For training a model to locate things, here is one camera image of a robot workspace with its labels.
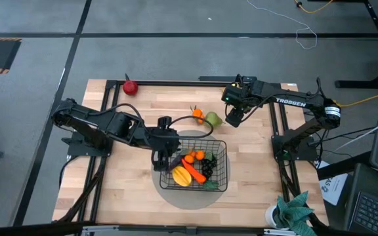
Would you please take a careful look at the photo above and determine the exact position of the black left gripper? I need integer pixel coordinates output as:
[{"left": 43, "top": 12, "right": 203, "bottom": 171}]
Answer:
[{"left": 144, "top": 115, "right": 182, "bottom": 172}]

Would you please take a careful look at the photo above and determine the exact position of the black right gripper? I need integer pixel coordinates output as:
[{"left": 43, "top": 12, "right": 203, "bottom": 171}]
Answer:
[{"left": 220, "top": 79, "right": 265, "bottom": 128}]

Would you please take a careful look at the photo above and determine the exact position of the purple eggplant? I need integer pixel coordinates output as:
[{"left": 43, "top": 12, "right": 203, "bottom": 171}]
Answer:
[{"left": 167, "top": 153, "right": 185, "bottom": 173}]

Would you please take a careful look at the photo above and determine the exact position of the tangerine pair with green leaf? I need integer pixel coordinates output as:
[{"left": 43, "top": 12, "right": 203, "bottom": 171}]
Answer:
[{"left": 179, "top": 147, "right": 206, "bottom": 165}]

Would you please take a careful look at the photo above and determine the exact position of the tangerine pair with dark twig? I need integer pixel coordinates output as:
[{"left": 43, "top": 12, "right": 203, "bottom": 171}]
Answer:
[{"left": 189, "top": 104, "right": 206, "bottom": 125}]

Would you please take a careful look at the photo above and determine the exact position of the yellow starfruit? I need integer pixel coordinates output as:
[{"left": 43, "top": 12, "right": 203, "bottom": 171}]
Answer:
[{"left": 171, "top": 165, "right": 193, "bottom": 187}]

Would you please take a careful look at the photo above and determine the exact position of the orange carrot with green top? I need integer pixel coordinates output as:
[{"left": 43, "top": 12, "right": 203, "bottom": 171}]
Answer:
[{"left": 180, "top": 157, "right": 219, "bottom": 190}]

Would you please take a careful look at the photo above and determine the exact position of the dark purple grape bunch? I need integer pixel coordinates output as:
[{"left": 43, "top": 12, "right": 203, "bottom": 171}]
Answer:
[{"left": 200, "top": 151, "right": 218, "bottom": 180}]

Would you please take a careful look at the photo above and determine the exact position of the red pomegranate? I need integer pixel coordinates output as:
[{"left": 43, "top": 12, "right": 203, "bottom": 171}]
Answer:
[{"left": 122, "top": 73, "right": 139, "bottom": 96}]

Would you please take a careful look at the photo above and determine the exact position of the green pear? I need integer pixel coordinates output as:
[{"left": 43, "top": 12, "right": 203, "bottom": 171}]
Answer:
[{"left": 204, "top": 111, "right": 225, "bottom": 129}]

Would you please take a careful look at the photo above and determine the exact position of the round grey placemat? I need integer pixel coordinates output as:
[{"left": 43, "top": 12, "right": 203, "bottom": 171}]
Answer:
[{"left": 150, "top": 129, "right": 232, "bottom": 210}]

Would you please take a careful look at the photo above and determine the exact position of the white plant pot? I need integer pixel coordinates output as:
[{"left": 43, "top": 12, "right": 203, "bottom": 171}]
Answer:
[{"left": 264, "top": 205, "right": 290, "bottom": 231}]

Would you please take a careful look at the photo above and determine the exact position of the green cloth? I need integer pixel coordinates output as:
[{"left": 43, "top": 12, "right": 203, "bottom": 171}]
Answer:
[{"left": 276, "top": 191, "right": 318, "bottom": 236}]

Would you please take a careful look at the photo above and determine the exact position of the black table leg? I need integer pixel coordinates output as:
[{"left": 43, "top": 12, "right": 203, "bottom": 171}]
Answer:
[{"left": 316, "top": 151, "right": 372, "bottom": 180}]

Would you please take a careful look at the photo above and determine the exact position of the white paper with logo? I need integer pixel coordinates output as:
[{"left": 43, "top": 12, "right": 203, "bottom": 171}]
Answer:
[{"left": 318, "top": 160, "right": 350, "bottom": 207}]

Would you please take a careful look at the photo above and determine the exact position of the white rod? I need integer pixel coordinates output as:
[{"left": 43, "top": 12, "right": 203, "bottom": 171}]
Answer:
[{"left": 335, "top": 120, "right": 378, "bottom": 151}]

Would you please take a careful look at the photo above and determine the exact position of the black crossbar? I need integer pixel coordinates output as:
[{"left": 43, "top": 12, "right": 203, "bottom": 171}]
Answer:
[{"left": 0, "top": 222, "right": 308, "bottom": 236}]

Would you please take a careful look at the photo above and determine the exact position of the black laptop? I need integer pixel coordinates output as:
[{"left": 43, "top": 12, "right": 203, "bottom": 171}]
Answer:
[{"left": 346, "top": 163, "right": 378, "bottom": 236}]

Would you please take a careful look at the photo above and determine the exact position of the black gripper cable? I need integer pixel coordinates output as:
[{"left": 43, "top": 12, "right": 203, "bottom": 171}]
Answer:
[{"left": 171, "top": 114, "right": 215, "bottom": 139}]

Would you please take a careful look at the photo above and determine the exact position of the black wire basket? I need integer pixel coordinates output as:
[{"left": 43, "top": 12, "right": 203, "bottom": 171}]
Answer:
[{"left": 158, "top": 137, "right": 228, "bottom": 193}]

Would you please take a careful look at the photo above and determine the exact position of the black metal table frame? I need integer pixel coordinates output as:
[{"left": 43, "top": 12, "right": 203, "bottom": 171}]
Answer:
[{"left": 53, "top": 78, "right": 308, "bottom": 230}]

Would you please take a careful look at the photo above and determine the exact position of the white floor cable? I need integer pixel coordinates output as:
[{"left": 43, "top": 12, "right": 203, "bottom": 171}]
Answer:
[{"left": 247, "top": 0, "right": 318, "bottom": 50}]

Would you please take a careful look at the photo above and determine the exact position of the black floor cable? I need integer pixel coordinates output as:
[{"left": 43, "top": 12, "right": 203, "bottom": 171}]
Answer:
[{"left": 58, "top": 156, "right": 78, "bottom": 189}]

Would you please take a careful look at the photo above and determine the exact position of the yellow floor cable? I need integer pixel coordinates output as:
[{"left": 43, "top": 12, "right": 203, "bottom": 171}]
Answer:
[{"left": 293, "top": 0, "right": 335, "bottom": 14}]

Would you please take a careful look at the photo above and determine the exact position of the black desk frame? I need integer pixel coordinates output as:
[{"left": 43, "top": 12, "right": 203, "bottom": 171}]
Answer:
[{"left": 306, "top": 0, "right": 378, "bottom": 89}]

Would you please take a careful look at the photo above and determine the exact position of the yellow extension cable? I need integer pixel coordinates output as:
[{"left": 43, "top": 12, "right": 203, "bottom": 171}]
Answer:
[{"left": 335, "top": 93, "right": 378, "bottom": 109}]

